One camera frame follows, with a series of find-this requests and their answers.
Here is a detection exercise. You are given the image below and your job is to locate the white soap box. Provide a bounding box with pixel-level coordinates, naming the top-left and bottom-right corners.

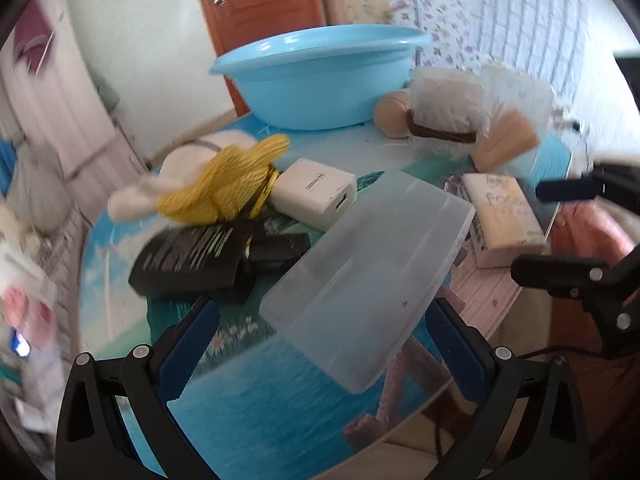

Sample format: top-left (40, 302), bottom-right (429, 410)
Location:
top-left (458, 174), bottom-right (547, 269)

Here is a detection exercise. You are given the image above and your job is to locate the clear bag tan card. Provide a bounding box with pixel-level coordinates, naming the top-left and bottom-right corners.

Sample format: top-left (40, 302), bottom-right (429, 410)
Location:
top-left (472, 64), bottom-right (554, 177)

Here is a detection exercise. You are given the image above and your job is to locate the bag with brown band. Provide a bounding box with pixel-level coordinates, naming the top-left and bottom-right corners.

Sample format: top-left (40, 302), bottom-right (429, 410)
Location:
top-left (407, 66), bottom-right (489, 159)

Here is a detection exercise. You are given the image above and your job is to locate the black power adapter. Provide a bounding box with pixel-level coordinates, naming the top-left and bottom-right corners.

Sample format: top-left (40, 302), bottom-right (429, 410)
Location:
top-left (128, 220), bottom-right (310, 304)

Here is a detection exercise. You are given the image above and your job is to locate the clear plastic box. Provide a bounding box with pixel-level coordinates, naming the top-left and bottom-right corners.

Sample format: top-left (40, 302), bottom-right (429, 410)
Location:
top-left (259, 171), bottom-right (475, 394)

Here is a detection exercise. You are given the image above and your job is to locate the white charger cube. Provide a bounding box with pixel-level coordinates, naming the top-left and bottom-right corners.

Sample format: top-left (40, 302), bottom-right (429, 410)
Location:
top-left (270, 158), bottom-right (357, 221)

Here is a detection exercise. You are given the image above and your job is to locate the white plush toy yellow net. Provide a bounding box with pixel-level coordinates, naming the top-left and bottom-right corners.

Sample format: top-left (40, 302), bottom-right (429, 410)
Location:
top-left (107, 129), bottom-right (291, 226)

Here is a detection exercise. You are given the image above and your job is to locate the beige plush dog toy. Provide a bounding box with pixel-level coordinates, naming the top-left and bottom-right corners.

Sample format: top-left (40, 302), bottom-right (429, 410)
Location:
top-left (373, 90), bottom-right (411, 140)

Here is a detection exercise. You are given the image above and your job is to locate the light blue plastic basin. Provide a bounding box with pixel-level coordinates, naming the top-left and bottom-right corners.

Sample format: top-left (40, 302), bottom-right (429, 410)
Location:
top-left (209, 24), bottom-right (431, 131)

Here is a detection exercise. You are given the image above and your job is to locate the maroon hanging towel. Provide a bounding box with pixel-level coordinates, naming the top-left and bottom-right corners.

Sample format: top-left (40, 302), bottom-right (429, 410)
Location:
top-left (13, 0), bottom-right (54, 76)

